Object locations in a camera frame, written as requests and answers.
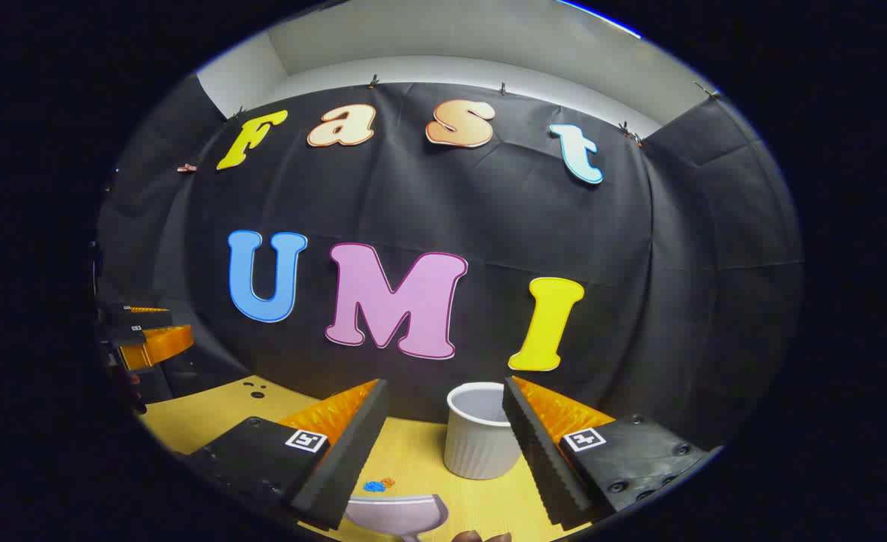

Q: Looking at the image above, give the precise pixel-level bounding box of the yellow wooden desktop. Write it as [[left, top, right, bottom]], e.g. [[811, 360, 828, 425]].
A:
[[139, 374, 587, 542]]

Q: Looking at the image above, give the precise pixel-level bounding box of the light purple dustpan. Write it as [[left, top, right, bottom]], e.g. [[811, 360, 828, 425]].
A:
[[344, 494, 450, 542]]

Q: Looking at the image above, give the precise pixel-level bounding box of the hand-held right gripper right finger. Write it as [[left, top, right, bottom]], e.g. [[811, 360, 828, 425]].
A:
[[502, 376, 709, 528]]

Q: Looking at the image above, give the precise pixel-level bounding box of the white ribbed garbage bin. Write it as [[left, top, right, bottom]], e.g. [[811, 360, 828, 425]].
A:
[[446, 382, 523, 481]]

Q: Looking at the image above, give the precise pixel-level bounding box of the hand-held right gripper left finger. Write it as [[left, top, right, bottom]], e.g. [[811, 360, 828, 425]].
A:
[[186, 379, 390, 531]]

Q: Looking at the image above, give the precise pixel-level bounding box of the black backdrop cloth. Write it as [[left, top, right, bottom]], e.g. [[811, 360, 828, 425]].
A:
[[97, 75, 804, 452]]

